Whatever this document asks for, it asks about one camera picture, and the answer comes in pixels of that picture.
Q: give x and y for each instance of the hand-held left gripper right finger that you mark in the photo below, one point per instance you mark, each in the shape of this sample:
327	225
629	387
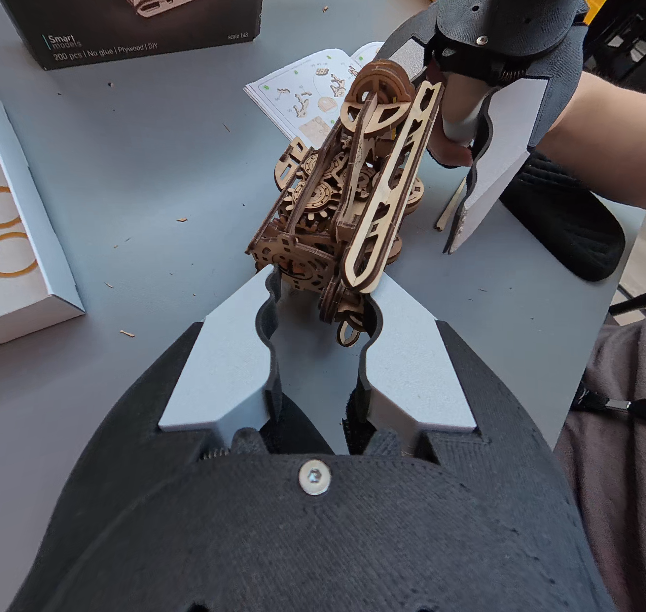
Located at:
414	370

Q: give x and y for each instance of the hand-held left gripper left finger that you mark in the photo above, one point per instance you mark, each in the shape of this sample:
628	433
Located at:
222	370

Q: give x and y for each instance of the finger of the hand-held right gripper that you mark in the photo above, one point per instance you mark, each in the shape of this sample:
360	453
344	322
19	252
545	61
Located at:
411	54
497	158

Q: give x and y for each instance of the wooden mechanical model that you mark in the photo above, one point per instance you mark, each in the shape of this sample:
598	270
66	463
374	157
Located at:
333	218

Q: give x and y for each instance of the person's right forearm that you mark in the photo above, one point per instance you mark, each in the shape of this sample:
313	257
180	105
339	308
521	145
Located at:
590	138

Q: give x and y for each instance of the black model kit box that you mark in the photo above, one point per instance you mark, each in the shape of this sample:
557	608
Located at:
151	12

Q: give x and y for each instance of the person's right hand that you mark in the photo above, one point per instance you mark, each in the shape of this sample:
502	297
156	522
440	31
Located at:
451	150

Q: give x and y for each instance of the small wooden stick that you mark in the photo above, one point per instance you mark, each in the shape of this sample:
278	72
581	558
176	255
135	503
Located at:
449	208

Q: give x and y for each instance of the black oval wrist rest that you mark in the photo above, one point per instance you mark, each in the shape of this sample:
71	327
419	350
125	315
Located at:
565	223

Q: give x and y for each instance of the open instruction booklet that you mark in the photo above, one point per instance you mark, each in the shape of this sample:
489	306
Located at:
292	97

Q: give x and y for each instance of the white cardboard box tray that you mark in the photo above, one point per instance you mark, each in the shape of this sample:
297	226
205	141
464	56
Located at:
45	249

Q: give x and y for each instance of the tan rubber band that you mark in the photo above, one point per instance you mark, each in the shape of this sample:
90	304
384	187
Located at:
4	207
25	268

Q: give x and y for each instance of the person's brown hoodie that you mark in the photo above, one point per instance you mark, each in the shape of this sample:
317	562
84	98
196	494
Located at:
605	496

